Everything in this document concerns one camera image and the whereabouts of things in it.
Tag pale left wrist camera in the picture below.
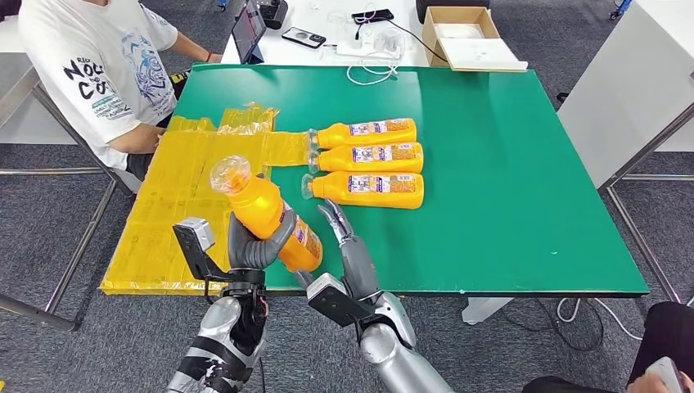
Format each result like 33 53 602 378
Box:
172 217 234 283

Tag orange detergent bottle clear cap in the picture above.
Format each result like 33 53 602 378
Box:
306 118 417 151
210 155 324 273
306 142 425 174
300 170 425 210

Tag person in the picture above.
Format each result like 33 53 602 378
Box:
521 300 694 393
17 0 224 183

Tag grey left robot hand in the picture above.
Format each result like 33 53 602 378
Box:
227 207 299 271

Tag white table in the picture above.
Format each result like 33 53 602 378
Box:
221 0 435 69

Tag black controller device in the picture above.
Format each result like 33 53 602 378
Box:
255 0 289 30

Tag white power strip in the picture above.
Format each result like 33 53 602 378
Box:
336 40 405 61

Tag white box lid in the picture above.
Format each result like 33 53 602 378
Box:
438 36 530 73

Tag black smartphone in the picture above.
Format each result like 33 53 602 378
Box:
281 26 327 50

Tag person's hand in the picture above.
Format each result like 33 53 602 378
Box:
626 371 674 393

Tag yellow plastic sheet mat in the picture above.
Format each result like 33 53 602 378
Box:
99 102 313 296

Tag dark tablet with stand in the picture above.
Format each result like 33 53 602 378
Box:
231 0 268 65

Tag white handheld device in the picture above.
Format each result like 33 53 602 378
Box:
645 356 685 393

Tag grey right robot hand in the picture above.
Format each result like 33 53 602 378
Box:
295 199 381 303

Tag black floor cable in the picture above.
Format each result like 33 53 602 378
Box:
501 298 606 354

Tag black phone with cable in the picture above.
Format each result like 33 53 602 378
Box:
350 8 396 25

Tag white item in box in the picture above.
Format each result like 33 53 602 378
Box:
435 22 486 40

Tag white table leg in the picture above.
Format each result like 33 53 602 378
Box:
462 296 515 325

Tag white desk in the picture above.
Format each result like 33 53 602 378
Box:
0 16 77 145

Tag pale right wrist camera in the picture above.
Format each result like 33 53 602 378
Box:
304 273 376 328

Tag white floor cable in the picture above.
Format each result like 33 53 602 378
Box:
556 296 645 343

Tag brown cardboard box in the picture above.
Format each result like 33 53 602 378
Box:
421 6 502 70

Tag white charger plug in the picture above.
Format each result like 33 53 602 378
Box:
374 27 407 54

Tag chrome metal frame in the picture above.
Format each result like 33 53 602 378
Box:
0 81 137 333
597 102 694 305

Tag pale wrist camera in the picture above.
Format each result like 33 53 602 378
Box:
172 217 234 283
304 273 376 328

